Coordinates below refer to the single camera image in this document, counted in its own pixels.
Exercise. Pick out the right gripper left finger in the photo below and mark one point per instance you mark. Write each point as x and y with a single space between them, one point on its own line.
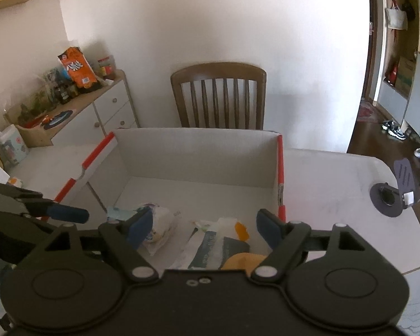
123 238

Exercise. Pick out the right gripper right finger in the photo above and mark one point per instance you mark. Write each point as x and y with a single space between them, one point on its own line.
286 241

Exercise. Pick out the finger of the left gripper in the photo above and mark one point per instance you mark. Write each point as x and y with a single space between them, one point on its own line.
20 201

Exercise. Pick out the blue white snack packet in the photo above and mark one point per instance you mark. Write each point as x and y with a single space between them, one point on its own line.
161 227

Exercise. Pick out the yellow plush bread toy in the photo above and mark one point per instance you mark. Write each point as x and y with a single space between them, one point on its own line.
243 261

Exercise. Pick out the white grey paper bag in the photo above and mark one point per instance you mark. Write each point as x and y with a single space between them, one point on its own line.
212 243

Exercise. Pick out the red cardboard shoe box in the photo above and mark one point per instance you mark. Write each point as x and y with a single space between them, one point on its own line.
200 174

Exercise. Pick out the white drawer sideboard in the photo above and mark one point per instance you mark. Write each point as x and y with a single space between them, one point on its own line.
94 115

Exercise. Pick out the orange snack bag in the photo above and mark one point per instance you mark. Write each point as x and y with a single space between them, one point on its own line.
79 70

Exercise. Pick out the far wooden chair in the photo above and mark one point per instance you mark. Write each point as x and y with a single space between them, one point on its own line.
220 95

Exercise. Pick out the hanging grey tote bag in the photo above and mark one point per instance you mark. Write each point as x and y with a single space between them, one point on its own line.
396 18

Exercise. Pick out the white wall cabinet unit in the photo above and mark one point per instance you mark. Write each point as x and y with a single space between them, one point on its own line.
399 93

